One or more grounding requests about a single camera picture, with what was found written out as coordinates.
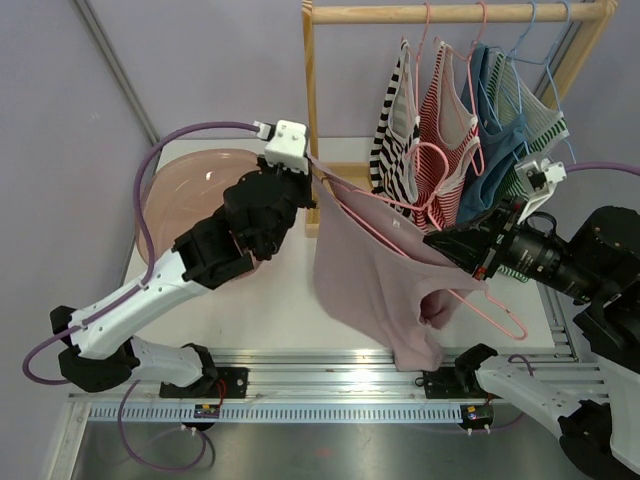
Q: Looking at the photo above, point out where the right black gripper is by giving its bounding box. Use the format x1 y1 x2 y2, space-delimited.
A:
425 192 605 301

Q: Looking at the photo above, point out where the lilac tank top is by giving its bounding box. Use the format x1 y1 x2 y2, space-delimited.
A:
305 153 489 372

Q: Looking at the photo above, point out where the red white striped tank top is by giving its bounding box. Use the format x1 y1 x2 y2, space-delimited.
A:
413 42 484 232

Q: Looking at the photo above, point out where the black white striped tank top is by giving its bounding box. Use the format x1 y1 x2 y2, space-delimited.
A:
369 38 420 205

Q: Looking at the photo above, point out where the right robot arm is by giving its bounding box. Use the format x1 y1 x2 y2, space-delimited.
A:
423 197 639 479

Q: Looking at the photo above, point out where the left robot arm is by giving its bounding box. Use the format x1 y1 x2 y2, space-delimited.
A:
50 151 315 398

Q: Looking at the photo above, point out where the blue tank top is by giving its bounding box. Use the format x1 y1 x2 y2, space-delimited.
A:
456 43 525 223

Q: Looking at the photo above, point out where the green white striped tank top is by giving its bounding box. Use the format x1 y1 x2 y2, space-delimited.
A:
487 49 571 286

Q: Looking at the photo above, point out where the blue hanger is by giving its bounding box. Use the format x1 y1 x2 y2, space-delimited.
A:
487 1 539 166
508 1 575 158

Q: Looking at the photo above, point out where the pink plastic basin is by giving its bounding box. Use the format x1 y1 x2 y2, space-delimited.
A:
142 149 258 258

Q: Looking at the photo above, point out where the wooden clothes rack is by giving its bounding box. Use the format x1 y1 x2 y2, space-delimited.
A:
301 0 619 240

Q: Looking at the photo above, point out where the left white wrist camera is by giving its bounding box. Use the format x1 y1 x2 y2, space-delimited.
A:
253 120 310 175

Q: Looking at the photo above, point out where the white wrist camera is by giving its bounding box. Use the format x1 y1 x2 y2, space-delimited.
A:
515 156 567 224
253 120 310 175

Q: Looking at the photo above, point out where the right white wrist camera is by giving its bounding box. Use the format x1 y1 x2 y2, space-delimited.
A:
515 156 567 224

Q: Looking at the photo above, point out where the aluminium mounting rail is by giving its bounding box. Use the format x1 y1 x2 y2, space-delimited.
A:
67 279 614 407

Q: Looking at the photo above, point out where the white slotted cable duct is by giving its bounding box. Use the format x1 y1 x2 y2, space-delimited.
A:
89 403 462 424

